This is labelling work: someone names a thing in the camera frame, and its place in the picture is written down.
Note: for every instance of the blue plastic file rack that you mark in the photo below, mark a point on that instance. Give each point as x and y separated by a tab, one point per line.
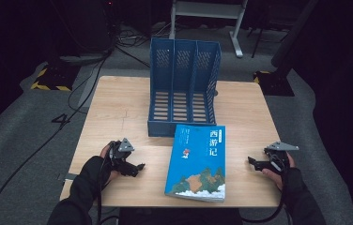
181	84

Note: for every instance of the blue book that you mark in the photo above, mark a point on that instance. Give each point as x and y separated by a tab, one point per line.
196	162

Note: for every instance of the person's left hand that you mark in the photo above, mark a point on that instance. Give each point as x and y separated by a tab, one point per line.
104	167

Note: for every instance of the person's right hand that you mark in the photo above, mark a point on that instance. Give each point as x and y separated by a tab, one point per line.
292	179

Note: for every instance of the thin black stand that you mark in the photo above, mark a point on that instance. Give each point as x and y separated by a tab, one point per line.
258	40

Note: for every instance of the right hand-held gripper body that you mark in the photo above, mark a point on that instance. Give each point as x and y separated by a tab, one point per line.
277	157

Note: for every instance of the grey tape piece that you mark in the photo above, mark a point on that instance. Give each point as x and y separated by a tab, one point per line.
69	176

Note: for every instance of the black yellow striped base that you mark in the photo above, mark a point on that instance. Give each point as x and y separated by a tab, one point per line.
55	78
274	84

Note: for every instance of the black pole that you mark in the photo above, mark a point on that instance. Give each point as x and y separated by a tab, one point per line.
293	31

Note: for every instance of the grey floor plate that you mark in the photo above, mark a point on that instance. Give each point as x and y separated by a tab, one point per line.
84	58

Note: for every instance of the white metal stand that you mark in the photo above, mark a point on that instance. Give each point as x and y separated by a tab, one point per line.
209	11

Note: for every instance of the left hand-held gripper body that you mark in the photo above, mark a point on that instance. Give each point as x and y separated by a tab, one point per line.
120	157

